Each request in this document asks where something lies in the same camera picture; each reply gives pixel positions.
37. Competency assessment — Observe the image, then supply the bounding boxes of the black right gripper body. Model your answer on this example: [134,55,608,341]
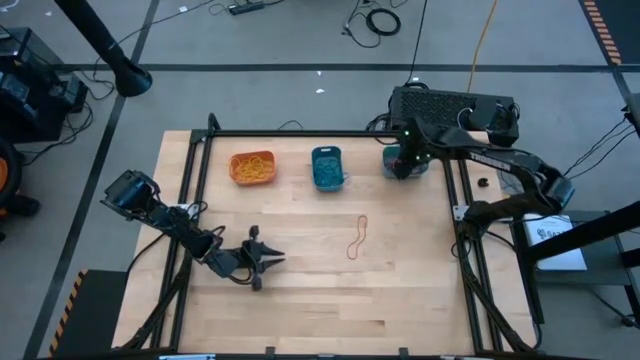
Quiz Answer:
[397,117,441,169]

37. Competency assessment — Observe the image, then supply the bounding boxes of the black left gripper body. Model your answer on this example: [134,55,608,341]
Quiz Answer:
[207,225,263,292]

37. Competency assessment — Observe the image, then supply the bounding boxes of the green plastic basket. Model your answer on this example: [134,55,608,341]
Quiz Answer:
[381,144,430,180]

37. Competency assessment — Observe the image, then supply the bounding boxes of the black computer case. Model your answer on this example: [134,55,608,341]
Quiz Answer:
[388,85,520,149]

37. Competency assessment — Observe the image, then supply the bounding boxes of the orange plastic basket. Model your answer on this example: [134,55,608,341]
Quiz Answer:
[228,150,277,187]

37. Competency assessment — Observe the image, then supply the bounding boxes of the blue-grey plastic basket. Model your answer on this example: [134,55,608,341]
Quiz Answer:
[310,145,346,193]

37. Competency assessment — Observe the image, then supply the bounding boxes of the black mat with striped edge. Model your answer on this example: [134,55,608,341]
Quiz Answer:
[48,268,129,359]
[579,0,640,66]

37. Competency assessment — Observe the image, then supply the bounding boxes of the white printed booklet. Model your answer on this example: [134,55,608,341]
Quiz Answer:
[522,213,589,272]

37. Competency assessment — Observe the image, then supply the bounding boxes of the black diagonal beam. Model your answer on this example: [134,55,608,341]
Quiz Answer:
[524,199,640,264]

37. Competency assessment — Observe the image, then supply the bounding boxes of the black power strip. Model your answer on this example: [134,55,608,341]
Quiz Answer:
[228,1,266,16]

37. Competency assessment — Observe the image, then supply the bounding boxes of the black side table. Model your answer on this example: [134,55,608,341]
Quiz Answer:
[512,209,640,331]

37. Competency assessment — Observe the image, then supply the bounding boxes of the orange and black machine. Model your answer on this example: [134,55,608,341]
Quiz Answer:
[0,137,41,241]

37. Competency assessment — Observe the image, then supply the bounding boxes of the black equipment cart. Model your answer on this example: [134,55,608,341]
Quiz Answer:
[0,27,90,144]

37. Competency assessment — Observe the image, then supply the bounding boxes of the black pole stand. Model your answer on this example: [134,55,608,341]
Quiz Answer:
[52,0,154,99]

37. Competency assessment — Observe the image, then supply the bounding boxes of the long black cable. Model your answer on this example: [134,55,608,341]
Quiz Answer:
[404,0,430,86]

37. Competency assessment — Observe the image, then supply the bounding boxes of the long yellow cable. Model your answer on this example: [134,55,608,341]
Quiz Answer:
[467,0,500,95]

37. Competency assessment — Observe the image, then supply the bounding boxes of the coiled black cable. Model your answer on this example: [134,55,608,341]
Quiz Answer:
[342,0,403,50]

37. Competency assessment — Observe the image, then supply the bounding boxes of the black floor cables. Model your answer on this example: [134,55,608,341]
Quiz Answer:
[562,112,640,181]

